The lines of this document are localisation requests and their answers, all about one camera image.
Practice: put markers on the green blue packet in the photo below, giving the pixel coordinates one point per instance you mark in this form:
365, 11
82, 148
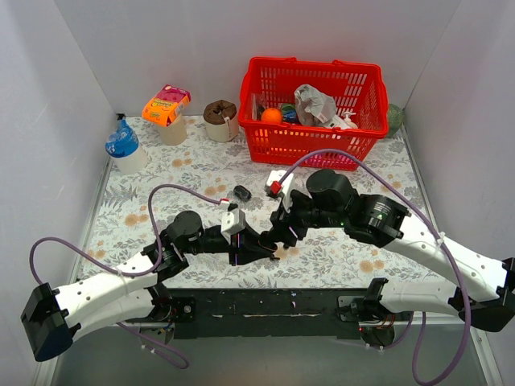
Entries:
289, 113

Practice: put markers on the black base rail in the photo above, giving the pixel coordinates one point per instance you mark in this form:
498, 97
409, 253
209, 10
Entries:
223, 313

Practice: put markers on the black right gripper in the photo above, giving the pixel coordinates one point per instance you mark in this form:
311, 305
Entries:
284, 225

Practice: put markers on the white cup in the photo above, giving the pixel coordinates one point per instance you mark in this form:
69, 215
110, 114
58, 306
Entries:
132, 163

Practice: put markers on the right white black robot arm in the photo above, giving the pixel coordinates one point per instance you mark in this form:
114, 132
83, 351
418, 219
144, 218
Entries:
469, 279

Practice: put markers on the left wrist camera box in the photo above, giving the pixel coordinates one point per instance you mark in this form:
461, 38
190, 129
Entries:
232, 221

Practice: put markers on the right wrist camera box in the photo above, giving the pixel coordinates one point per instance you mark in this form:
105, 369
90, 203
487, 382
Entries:
279, 185

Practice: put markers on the white pump bottle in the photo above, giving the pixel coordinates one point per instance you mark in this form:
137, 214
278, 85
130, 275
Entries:
344, 122

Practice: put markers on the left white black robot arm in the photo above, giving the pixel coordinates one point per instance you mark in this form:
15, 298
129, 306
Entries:
54, 318

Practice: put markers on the orange pink snack box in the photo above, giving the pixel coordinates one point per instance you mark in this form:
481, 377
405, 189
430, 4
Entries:
166, 105

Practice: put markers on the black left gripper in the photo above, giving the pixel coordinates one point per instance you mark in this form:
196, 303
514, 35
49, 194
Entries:
237, 249

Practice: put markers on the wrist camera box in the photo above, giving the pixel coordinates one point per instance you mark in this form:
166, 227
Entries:
279, 185
232, 221

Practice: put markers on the red plastic shopping basket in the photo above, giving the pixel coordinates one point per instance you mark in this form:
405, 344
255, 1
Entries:
355, 87

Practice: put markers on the green ball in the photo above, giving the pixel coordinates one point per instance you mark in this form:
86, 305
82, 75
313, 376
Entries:
395, 120

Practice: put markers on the brown topped paper cup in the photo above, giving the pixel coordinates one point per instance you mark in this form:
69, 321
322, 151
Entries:
220, 119

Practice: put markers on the orange fruit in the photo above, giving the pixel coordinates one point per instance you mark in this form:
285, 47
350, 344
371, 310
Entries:
272, 115

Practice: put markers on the black taped earbud charging case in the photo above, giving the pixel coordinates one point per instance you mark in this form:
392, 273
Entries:
242, 193

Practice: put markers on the blue wrapper on white cup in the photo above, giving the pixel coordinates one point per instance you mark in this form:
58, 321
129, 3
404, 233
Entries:
123, 142

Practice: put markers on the beige cup under snack box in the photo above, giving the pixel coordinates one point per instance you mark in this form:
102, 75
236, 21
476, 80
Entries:
175, 133

